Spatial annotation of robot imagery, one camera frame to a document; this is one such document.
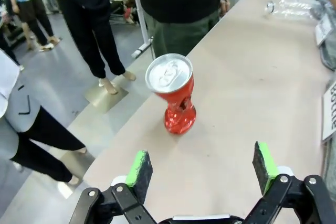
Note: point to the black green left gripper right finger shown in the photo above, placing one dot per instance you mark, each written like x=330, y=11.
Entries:
x=265, y=171

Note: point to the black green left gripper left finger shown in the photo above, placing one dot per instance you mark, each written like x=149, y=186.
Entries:
x=137, y=179

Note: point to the crushed red soda can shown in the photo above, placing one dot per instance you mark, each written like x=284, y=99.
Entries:
x=170, y=87

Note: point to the grey fabric bottle basket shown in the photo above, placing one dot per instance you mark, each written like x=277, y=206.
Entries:
x=331, y=161

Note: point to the grey fabric plastic basket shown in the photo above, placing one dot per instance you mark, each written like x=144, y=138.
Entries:
x=328, y=54

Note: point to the person's left hand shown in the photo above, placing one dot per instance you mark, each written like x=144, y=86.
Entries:
x=224, y=6

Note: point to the white Bottle label card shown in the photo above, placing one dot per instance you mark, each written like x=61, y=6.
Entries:
x=330, y=113

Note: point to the person in white coat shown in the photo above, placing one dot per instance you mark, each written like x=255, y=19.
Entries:
x=31, y=119

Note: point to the white Plastic label card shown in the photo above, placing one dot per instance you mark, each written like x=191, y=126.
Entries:
x=322, y=30

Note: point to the mannequin in black trousers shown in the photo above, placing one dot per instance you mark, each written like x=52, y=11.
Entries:
x=89, y=24

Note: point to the large clear plastic bottle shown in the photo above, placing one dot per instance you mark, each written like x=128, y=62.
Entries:
x=291, y=9

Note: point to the mannequin in blue patterned shirt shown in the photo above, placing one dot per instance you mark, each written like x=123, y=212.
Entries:
x=29, y=6

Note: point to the gold mannequin base plate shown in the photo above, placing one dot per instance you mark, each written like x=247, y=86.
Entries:
x=106, y=99

